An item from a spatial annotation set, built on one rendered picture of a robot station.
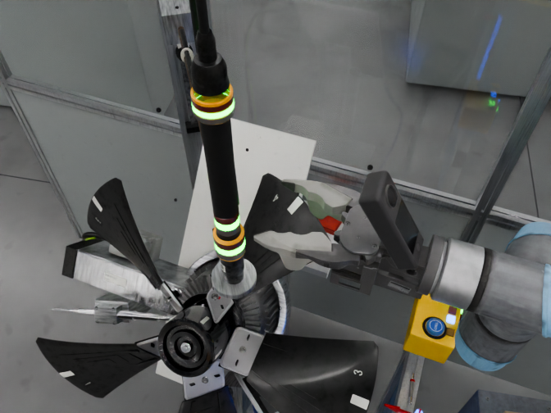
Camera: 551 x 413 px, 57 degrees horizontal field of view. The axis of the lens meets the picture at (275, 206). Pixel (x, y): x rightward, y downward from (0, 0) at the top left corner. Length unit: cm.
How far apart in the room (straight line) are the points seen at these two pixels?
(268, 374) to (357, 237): 49
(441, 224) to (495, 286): 106
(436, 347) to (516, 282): 66
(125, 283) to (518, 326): 87
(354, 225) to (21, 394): 206
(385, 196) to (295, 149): 63
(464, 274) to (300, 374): 51
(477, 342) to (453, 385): 171
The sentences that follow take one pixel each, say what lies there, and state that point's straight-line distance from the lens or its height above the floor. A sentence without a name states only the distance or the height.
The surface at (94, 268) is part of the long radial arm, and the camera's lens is 128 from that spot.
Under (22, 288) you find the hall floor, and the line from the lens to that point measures 276.
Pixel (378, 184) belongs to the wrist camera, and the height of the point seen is 175.
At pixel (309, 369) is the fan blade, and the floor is 119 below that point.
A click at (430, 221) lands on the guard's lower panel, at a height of 89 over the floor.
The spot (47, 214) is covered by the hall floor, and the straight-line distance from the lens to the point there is 299.
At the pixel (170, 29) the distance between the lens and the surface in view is 116.
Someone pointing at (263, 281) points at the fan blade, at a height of 134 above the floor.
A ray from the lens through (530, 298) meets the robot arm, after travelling 61.
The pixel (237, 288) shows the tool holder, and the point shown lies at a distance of 79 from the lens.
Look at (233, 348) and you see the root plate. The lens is 105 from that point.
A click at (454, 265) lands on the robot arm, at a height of 167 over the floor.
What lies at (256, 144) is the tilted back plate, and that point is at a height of 133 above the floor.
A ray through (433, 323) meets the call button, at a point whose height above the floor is 108.
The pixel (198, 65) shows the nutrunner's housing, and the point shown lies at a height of 186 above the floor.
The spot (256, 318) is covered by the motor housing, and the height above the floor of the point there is 114.
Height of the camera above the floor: 214
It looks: 51 degrees down
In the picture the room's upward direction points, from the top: straight up
